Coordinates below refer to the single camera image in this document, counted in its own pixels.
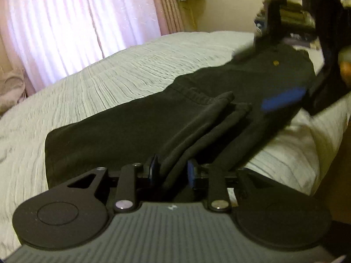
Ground black pants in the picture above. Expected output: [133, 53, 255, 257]
[45, 44, 315, 193]

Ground olive folded garment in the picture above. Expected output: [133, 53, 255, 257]
[280, 1, 315, 28]

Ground striped grey bed cover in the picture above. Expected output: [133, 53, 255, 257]
[1, 31, 350, 258]

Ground pink window curtain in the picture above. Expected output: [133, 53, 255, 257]
[1, 0, 184, 91]

